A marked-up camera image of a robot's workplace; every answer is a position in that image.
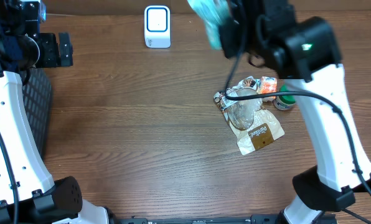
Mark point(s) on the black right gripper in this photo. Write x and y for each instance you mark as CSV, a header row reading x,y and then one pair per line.
x,y
228,37

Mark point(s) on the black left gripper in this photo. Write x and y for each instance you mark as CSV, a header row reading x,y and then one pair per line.
x,y
65,49

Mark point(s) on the teal packet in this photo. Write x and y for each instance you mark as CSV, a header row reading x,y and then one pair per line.
x,y
214,13

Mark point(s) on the orange snack packet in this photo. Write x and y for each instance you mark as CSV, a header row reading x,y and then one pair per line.
x,y
267,85

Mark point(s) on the green lid jar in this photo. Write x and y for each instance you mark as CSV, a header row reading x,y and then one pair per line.
x,y
284,102

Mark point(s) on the beige snack pouch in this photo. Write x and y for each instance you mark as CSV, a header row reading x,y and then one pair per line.
x,y
254,126

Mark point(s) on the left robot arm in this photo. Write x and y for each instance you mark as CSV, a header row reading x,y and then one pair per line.
x,y
28,192

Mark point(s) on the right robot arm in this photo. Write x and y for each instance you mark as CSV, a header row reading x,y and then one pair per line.
x,y
307,57

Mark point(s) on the white barcode scanner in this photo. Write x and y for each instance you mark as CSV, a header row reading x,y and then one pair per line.
x,y
157,27

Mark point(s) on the grey plastic mesh basket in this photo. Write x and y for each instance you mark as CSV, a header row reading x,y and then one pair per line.
x,y
37,97

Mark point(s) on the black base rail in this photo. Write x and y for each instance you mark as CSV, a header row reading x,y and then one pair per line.
x,y
254,219

